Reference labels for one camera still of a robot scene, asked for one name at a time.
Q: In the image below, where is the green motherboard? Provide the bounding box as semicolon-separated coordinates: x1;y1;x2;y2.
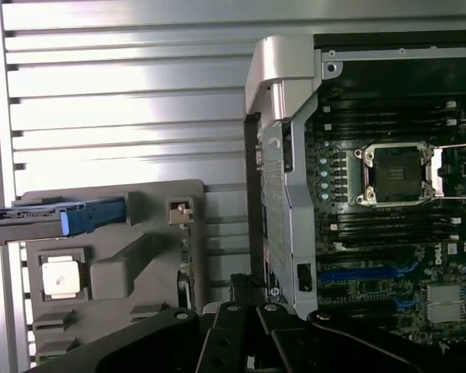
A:
305;89;466;350

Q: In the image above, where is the grey parts rack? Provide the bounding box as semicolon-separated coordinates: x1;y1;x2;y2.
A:
12;179;207;368

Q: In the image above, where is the blue expansion slot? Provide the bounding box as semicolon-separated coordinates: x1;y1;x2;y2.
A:
318;262;420;284

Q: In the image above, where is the black open PC case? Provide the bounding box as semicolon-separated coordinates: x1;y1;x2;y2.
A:
243;33;466;373

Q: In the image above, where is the silver chipset heat sink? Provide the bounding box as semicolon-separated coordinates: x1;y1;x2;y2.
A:
426;284;466;320

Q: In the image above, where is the silver CPU chip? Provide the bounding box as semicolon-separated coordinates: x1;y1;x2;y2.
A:
40;259;82;301

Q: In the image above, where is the CPU socket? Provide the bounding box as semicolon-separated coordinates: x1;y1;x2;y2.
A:
353;141;439;207

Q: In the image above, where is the silver socket cover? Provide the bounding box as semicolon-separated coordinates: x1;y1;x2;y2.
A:
430;142;466;200

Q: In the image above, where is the hard disk in blue carrier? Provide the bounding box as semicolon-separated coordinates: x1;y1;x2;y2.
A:
0;197;126;246

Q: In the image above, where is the grey case handle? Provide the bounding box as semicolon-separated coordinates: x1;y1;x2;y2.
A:
244;35;320;122

